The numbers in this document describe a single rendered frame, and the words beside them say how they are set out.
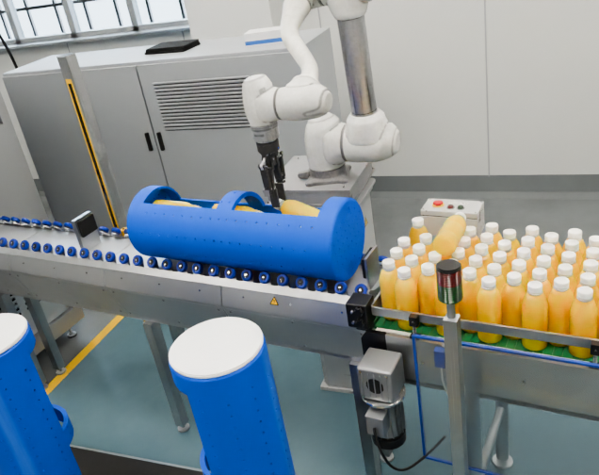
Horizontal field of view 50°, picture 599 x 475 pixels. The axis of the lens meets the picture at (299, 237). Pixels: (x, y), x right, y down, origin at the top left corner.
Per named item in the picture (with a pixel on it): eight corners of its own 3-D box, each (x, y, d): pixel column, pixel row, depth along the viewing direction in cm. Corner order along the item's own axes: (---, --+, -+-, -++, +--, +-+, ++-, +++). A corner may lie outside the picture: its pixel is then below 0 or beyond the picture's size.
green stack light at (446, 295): (441, 289, 170) (440, 273, 167) (465, 292, 167) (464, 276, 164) (434, 303, 165) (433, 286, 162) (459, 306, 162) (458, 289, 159)
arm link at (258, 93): (242, 128, 208) (278, 127, 202) (232, 81, 201) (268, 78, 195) (256, 118, 216) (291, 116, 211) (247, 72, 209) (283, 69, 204)
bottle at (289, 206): (327, 217, 213) (278, 198, 218) (321, 236, 216) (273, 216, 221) (334, 212, 219) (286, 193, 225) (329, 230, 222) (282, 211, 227)
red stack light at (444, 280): (440, 273, 167) (439, 260, 166) (464, 276, 164) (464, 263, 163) (433, 286, 162) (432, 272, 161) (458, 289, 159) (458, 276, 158)
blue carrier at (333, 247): (181, 231, 276) (161, 172, 261) (370, 251, 235) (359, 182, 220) (140, 270, 256) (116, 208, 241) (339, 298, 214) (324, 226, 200)
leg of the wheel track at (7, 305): (43, 384, 357) (2, 288, 329) (50, 385, 355) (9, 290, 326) (35, 390, 353) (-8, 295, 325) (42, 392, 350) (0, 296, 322)
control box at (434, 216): (430, 221, 239) (429, 197, 234) (484, 226, 230) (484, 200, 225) (422, 235, 231) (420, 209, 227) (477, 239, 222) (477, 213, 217)
